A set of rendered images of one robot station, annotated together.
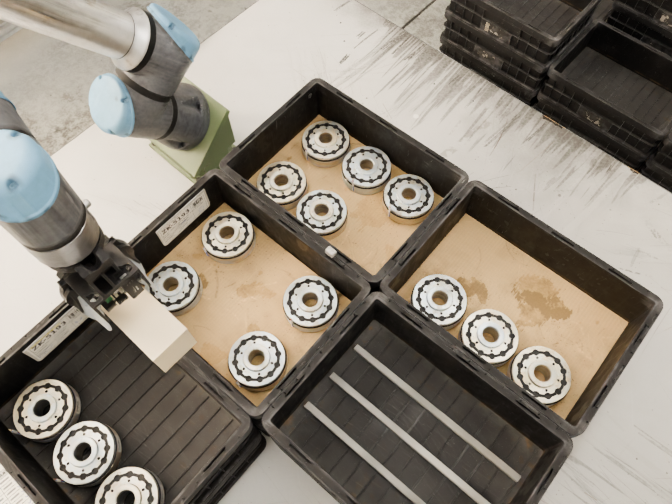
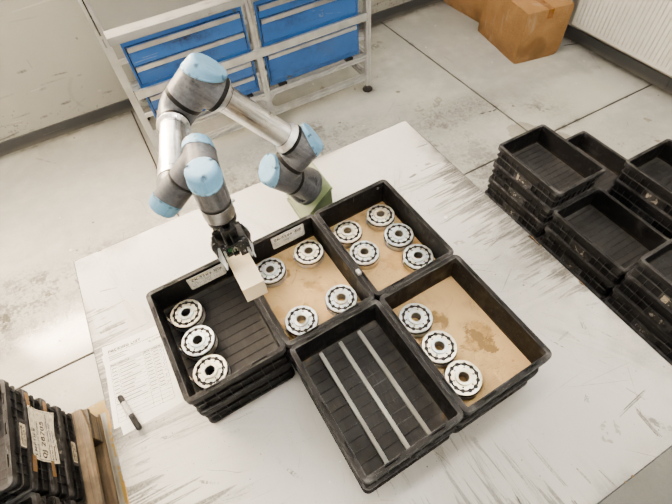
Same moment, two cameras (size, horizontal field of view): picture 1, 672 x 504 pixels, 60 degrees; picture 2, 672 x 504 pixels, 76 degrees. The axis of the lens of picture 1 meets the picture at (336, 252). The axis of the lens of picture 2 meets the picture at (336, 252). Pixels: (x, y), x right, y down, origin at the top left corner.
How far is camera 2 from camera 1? 36 cm
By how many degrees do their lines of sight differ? 15
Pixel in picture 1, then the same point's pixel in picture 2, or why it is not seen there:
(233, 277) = (304, 276)
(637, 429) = (528, 442)
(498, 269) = (459, 312)
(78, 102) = not seen: hidden behind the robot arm
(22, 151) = (211, 166)
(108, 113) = (266, 173)
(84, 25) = (265, 126)
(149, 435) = (233, 344)
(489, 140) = (488, 241)
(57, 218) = (217, 199)
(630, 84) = (615, 235)
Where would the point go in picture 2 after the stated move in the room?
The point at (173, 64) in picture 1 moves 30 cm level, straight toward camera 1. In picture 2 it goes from (305, 155) to (306, 221)
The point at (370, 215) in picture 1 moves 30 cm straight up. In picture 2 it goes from (392, 262) to (397, 203)
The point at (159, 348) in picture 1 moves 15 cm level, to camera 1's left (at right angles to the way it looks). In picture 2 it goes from (247, 285) to (196, 273)
